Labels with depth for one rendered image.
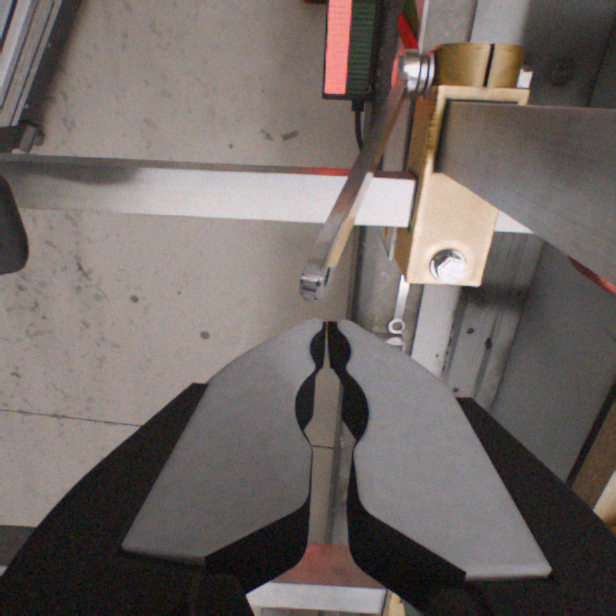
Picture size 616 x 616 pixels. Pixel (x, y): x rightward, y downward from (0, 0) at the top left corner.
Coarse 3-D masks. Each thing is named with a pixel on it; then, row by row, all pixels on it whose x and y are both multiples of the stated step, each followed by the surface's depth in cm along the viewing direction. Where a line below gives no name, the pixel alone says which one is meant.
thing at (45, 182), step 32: (0, 160) 25; (32, 160) 25; (64, 160) 26; (96, 160) 26; (128, 160) 27; (160, 160) 27; (32, 192) 26; (64, 192) 26; (96, 192) 26; (128, 192) 26; (160, 192) 26; (192, 192) 26; (224, 192) 25; (256, 192) 25; (288, 192) 25; (320, 192) 25; (384, 192) 25; (384, 224) 26; (512, 224) 26
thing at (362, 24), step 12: (360, 0) 34; (372, 0) 34; (360, 12) 34; (372, 12) 34; (360, 24) 34; (372, 24) 34; (360, 36) 35; (360, 48) 35; (360, 60) 35; (348, 72) 36; (360, 72) 36; (348, 84) 36; (360, 84) 36
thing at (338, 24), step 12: (336, 0) 34; (348, 0) 34; (336, 12) 34; (348, 12) 34; (336, 24) 34; (348, 24) 34; (336, 36) 35; (348, 36) 35; (336, 48) 35; (336, 60) 36; (336, 72) 36; (336, 84) 36
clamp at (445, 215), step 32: (448, 64) 22; (480, 64) 21; (512, 64) 21; (448, 96) 22; (480, 96) 22; (512, 96) 22; (416, 128) 26; (416, 160) 25; (416, 192) 25; (448, 192) 24; (416, 224) 25; (448, 224) 25; (480, 224) 25; (416, 256) 26; (480, 256) 26
